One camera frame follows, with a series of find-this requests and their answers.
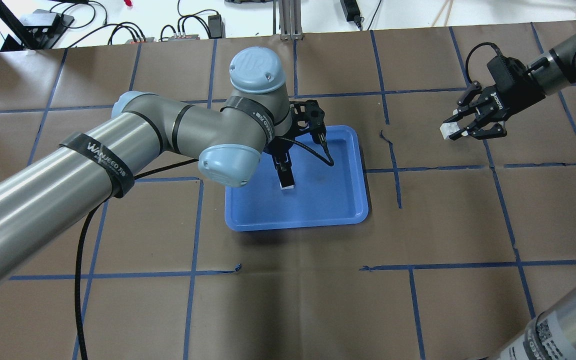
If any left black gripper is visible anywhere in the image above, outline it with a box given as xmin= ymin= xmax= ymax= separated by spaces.
xmin=263 ymin=99 xmax=328 ymax=186

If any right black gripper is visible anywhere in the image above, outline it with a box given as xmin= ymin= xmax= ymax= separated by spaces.
xmin=443 ymin=55 xmax=546 ymax=141

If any white block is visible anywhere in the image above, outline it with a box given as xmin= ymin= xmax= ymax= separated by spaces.
xmin=279 ymin=184 xmax=295 ymax=191
xmin=439 ymin=121 xmax=464 ymax=141

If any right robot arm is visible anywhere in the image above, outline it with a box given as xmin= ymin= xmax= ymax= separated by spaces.
xmin=439 ymin=34 xmax=576 ymax=141

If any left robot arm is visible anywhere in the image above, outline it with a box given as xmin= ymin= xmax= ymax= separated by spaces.
xmin=0 ymin=47 xmax=291 ymax=284

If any blue plastic tray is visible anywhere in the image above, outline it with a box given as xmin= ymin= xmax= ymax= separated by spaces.
xmin=224 ymin=125 xmax=370 ymax=231

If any black power adapter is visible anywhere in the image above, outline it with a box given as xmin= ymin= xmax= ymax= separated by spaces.
xmin=207 ymin=14 xmax=226 ymax=39

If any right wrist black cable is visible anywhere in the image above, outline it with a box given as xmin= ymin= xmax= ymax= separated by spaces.
xmin=464 ymin=42 xmax=501 ymax=86

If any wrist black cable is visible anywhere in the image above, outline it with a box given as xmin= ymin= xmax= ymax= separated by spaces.
xmin=71 ymin=135 xmax=335 ymax=360
xmin=464 ymin=42 xmax=501 ymax=86

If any aluminium frame post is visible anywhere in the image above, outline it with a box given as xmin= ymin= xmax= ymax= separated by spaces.
xmin=278 ymin=0 xmax=304 ymax=41

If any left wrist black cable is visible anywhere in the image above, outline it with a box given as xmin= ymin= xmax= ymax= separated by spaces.
xmin=71 ymin=135 xmax=335 ymax=360

